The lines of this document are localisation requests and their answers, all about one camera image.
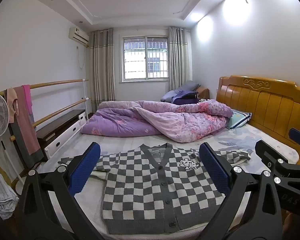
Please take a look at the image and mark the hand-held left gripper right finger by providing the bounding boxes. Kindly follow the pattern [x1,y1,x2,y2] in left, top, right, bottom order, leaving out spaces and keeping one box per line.
[199,142,283,240]

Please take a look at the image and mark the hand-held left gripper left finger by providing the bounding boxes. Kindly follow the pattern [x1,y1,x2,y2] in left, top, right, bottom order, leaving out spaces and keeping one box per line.
[20,142,108,240]

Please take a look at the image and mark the grey white checkered cardigan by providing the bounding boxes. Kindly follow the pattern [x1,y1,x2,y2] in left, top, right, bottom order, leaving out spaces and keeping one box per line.
[57,142,252,235]

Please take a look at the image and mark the bed with floral sheet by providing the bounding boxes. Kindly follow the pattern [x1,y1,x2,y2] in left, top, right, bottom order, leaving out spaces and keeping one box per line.
[44,122,300,240]

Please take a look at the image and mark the white fleece garment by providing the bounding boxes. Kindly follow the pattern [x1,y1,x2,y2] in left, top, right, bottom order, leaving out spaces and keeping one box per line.
[74,169,208,238]

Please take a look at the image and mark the blue patterned pillow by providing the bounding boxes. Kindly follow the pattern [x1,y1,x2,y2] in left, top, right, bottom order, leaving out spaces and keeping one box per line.
[225,109,252,130]

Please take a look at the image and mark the wooden bed headboard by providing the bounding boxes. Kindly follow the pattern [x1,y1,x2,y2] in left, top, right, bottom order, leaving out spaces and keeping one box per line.
[216,75,300,165]

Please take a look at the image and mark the white cabinet with dark top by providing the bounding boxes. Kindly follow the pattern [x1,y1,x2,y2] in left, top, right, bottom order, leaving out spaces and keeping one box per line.
[36,109,87,159]

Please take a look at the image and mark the grey cloth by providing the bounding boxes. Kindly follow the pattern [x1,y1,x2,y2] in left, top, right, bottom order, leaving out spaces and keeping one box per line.
[9,116,45,168]

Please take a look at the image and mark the purple floral quilt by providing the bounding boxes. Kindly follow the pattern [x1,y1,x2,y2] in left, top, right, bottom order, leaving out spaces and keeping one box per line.
[80,99,233,143]

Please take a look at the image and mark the dark purple blanket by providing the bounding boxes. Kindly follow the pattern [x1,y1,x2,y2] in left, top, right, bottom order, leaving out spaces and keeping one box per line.
[172,91,199,105]

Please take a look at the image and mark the pink cloth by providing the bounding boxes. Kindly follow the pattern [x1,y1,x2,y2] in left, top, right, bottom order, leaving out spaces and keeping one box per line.
[14,84,42,157]

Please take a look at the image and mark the wooden nightstand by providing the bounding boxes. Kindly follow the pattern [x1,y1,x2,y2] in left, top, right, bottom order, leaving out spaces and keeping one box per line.
[196,87,210,102]

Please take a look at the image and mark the striped white cloth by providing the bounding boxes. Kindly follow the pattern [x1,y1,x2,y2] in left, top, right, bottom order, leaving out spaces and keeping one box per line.
[0,170,20,219]

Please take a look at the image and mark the pile of purple pillows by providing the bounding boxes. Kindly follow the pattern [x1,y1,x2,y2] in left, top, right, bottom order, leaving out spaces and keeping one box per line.
[161,81,201,102]

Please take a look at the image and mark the beige top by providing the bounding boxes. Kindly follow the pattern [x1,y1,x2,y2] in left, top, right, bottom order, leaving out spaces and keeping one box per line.
[5,87,18,123]

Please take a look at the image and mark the grey striped curtain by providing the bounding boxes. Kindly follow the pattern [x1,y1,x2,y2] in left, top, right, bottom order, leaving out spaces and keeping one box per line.
[168,26,192,93]
[89,29,115,105]

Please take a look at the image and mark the barred window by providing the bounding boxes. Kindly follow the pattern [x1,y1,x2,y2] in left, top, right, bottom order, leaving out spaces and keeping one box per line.
[119,35,170,82]

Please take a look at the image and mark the wooden barre rail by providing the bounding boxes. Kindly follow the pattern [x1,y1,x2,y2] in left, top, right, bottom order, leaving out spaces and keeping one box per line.
[0,79,89,97]
[10,97,90,142]

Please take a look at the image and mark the white barre post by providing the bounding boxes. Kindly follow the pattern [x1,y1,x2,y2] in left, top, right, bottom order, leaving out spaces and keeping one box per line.
[82,79,88,124]

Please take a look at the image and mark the air conditioner cable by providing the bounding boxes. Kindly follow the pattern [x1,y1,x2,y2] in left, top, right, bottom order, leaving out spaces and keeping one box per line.
[76,45,87,70]

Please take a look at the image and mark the white wall air conditioner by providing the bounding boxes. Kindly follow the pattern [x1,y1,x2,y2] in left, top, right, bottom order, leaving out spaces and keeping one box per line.
[69,27,90,47]

